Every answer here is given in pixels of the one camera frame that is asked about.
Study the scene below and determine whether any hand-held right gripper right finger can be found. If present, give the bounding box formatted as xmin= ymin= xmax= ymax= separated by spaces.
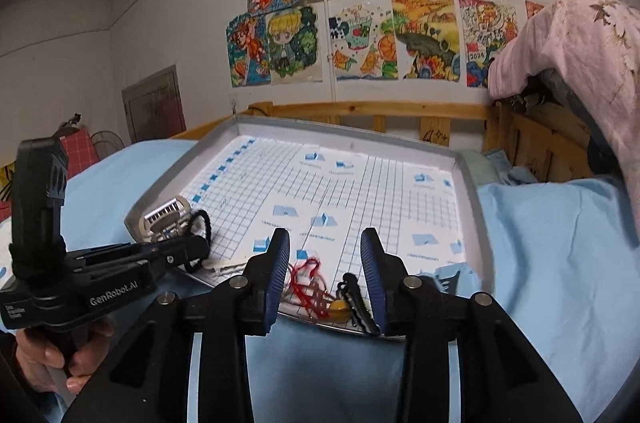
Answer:
xmin=360 ymin=227 xmax=588 ymax=423

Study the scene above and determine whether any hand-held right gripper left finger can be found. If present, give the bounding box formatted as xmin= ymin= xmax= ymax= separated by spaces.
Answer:
xmin=60 ymin=227 xmax=292 ymax=423

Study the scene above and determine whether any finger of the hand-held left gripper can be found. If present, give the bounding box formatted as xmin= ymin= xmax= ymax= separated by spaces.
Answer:
xmin=150 ymin=253 xmax=206 ymax=284
xmin=75 ymin=235 xmax=210 ymax=266

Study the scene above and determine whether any black clip with yellow bead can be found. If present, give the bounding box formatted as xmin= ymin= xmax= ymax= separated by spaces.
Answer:
xmin=330 ymin=273 xmax=381 ymax=336

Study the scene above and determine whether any red string bracelet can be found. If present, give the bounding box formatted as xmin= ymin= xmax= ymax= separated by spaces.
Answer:
xmin=287 ymin=255 xmax=333 ymax=319

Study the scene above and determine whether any white hair clip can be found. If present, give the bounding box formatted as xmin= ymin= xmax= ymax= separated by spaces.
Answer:
xmin=202 ymin=258 xmax=251 ymax=276

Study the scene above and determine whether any light blue hair claw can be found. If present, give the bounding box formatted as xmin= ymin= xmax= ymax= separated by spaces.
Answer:
xmin=417 ymin=263 xmax=483 ymax=296

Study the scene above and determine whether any grey cardboard box lid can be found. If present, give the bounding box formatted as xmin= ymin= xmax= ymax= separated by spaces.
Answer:
xmin=125 ymin=114 xmax=483 ymax=341

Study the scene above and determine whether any person's left hand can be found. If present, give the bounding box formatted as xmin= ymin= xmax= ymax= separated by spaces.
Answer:
xmin=15 ymin=318 xmax=116 ymax=396

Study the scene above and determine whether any beige hair clip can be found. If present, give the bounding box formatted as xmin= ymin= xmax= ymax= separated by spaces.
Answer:
xmin=125 ymin=196 xmax=201 ymax=249

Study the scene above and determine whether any black fuzzy band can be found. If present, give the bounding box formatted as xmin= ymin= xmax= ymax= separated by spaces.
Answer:
xmin=9 ymin=237 xmax=67 ymax=278

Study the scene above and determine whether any round fan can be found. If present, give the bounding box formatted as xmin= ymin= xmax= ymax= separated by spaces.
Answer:
xmin=90 ymin=130 xmax=126 ymax=164

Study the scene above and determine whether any red checked bag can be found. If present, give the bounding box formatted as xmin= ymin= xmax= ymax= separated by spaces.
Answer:
xmin=52 ymin=128 xmax=96 ymax=179

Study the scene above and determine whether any light blue pillow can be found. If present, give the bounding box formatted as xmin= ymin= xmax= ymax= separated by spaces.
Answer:
xmin=457 ymin=148 xmax=521 ymax=186

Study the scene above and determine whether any light blue printed blanket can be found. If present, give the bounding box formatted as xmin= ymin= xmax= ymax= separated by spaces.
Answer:
xmin=0 ymin=138 xmax=640 ymax=423

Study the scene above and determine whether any pink cloth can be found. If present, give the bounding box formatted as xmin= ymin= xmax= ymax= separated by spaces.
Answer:
xmin=487 ymin=0 xmax=640 ymax=249

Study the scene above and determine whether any brown wall cabinet door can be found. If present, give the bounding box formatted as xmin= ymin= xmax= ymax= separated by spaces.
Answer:
xmin=121 ymin=64 xmax=188 ymax=144

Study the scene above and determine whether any wooden bed frame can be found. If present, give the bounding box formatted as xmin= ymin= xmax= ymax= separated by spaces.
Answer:
xmin=170 ymin=100 xmax=601 ymax=184

